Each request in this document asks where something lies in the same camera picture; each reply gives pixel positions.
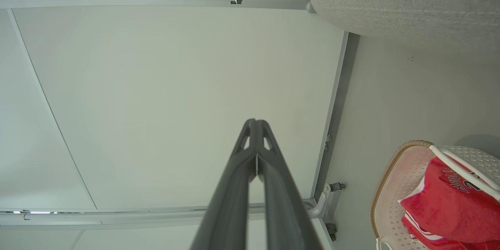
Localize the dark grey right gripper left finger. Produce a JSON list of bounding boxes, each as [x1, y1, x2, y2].
[[190, 119, 258, 250]]

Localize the white laundry basket tan rim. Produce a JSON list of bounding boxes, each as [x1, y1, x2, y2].
[[370, 140, 500, 250]]

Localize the red jersey with lettering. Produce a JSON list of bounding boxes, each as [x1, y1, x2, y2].
[[398, 156, 500, 243]]

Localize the large white partition panel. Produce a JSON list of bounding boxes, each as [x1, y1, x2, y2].
[[0, 0, 361, 220]]

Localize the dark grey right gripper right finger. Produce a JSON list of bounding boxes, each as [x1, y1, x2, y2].
[[256, 120, 323, 250]]

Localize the light grey fabric sofa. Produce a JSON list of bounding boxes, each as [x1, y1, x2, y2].
[[307, 0, 500, 69]]

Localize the grey partition foot with caster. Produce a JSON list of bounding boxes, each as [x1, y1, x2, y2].
[[304, 182, 346, 242]]

